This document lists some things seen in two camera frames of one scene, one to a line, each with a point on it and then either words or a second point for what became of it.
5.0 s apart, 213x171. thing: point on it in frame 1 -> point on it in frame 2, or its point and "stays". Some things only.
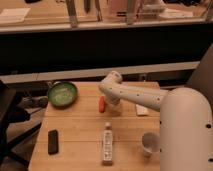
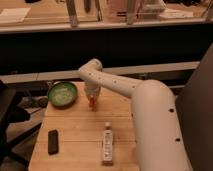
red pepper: x=102 y=104 -> x=92 y=103
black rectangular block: x=53 y=142 stays
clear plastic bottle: x=107 y=159 stays
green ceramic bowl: x=62 y=94 stays
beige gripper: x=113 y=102 -> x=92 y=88
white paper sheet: x=14 y=14 stays
